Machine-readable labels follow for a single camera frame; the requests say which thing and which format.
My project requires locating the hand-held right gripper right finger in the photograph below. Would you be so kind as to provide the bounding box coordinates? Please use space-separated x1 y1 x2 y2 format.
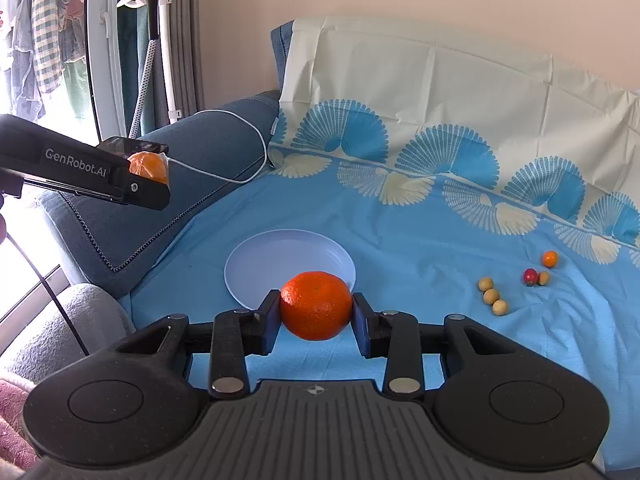
352 292 520 401

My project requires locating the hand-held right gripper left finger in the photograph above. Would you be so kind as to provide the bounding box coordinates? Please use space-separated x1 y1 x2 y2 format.
114 289 282 401

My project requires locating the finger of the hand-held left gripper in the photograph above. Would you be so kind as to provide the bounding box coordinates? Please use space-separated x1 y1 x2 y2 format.
112 159 172 211

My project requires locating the small tangerine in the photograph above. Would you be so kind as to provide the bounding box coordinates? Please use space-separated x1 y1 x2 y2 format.
127 151 169 185

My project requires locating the large orange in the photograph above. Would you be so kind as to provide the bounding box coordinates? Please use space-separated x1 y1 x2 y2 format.
280 270 354 342

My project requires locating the pale blue plate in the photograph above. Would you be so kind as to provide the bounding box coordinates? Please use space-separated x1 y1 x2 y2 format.
223 229 357 311

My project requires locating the black smartphone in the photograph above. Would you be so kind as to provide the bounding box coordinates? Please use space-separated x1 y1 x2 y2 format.
97 135 170 162

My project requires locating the green hanging garment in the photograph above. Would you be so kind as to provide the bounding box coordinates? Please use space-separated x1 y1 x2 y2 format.
62 59 92 117

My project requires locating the blue fabric sofa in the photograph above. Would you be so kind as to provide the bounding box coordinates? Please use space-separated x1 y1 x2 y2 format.
36 22 297 302

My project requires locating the blue fan-print sheet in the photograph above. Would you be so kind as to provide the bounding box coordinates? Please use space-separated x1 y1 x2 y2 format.
117 16 640 472

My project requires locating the dark green curtain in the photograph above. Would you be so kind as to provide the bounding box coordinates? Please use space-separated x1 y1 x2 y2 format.
118 5 153 136

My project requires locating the plaid hanging shirt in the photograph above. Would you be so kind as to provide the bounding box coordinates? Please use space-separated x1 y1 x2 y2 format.
31 0 65 95

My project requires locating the white steamer stand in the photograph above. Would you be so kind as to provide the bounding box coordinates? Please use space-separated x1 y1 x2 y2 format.
116 0 222 126

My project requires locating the grey curtain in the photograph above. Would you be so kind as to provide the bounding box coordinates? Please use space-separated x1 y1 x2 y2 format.
169 0 207 117

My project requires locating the grey fleece blanket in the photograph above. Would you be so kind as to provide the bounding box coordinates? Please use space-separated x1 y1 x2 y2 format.
0 282 137 387

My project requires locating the pink fuzzy cloth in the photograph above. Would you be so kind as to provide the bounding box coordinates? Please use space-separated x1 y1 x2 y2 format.
0 376 40 472

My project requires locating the white door frame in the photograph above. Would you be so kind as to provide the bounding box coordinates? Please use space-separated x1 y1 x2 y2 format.
86 0 132 142

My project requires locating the white charging cable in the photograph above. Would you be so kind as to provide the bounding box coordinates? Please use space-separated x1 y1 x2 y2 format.
167 109 282 185

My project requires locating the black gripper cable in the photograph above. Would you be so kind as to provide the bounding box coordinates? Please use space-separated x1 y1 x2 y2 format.
4 231 92 357

